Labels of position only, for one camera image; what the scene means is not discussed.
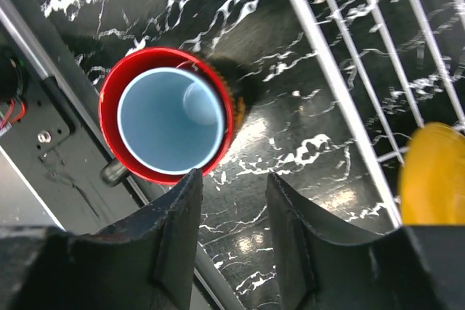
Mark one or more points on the red black mug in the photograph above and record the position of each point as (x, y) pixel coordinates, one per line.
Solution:
(226, 76)

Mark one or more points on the white wire dish rack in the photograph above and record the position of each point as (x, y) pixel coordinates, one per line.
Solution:
(393, 66)

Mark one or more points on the yellow brown-rimmed bowl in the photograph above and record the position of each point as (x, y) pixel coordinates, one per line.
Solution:
(431, 182)

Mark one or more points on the black marble mat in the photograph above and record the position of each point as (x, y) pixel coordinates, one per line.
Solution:
(294, 130)

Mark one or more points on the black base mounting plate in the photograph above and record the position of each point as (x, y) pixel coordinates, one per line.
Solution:
(50, 159)

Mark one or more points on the light blue cup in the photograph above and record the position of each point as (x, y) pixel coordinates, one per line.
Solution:
(171, 120)

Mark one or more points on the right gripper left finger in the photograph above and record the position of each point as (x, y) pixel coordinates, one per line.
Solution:
(156, 248)

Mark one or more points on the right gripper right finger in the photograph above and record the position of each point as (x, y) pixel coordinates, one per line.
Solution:
(322, 262)

